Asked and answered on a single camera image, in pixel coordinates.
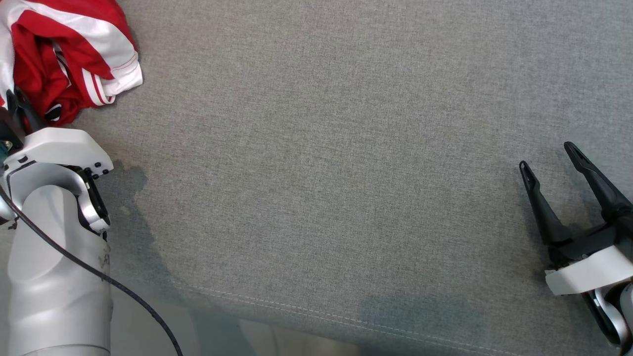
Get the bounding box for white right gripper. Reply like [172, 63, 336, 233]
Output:
[519, 142, 633, 296]

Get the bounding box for red shorts white side stripe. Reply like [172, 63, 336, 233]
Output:
[0, 0, 144, 98]

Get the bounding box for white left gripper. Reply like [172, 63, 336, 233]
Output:
[0, 88, 113, 178]

